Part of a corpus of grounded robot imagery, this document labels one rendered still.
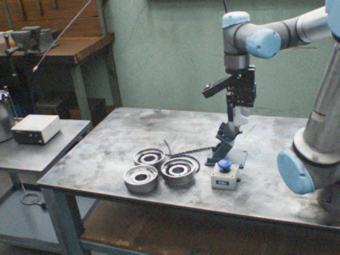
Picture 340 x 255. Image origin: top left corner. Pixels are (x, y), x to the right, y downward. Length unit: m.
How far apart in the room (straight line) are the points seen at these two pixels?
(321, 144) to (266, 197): 0.32
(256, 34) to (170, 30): 1.84
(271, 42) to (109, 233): 0.87
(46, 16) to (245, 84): 2.23
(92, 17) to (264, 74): 1.29
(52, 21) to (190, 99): 1.21
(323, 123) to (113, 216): 0.93
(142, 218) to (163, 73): 1.64
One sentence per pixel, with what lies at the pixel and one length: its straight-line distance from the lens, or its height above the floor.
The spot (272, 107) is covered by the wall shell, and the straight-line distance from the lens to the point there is 2.82.
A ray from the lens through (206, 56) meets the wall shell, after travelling 2.77.
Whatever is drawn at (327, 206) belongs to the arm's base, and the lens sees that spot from 1.09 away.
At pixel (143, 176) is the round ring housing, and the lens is 1.21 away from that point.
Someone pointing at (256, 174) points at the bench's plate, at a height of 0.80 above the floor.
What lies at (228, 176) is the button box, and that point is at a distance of 1.13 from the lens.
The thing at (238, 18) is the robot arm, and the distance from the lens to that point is 1.07.
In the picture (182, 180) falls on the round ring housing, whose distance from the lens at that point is 1.16.
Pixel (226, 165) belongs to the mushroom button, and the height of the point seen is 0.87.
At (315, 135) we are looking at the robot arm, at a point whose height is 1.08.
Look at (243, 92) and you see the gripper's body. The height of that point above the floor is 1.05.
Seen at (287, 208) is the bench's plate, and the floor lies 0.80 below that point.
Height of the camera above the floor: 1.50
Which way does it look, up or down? 27 degrees down
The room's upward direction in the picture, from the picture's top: 7 degrees counter-clockwise
